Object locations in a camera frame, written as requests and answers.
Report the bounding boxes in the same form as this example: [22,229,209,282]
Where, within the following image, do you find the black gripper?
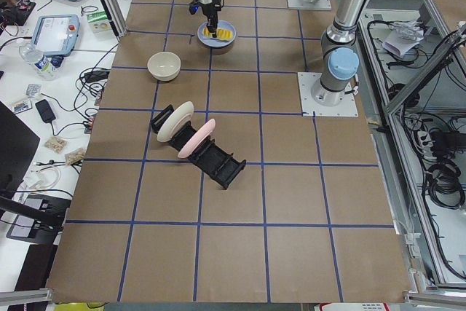
[189,0,223,38]

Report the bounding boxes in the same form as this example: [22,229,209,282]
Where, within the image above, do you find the yellow bread piece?
[202,27,234,42]

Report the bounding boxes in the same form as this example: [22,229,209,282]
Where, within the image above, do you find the blue plate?
[197,20,237,48]

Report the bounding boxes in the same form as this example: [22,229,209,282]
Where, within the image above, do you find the cream white plate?
[157,101,194,142]

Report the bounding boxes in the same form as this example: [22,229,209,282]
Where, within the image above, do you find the pink plate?
[178,119,216,159]

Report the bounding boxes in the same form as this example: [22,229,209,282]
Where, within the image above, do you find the black plate rack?
[150,107,246,189]

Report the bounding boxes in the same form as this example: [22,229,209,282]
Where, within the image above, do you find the white bowl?
[147,51,181,82]

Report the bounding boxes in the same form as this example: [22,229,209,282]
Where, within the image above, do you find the green white box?
[86,11,111,34]

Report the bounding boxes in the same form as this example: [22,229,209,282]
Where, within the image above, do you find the blue teach pendant near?
[31,15,80,57]

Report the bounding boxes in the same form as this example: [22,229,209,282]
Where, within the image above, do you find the clear water bottle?
[19,42,55,81]

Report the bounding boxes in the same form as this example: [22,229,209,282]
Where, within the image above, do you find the black power adapter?
[35,99,56,123]

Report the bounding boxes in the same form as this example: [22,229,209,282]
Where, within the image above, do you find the black monitor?
[0,103,40,199]

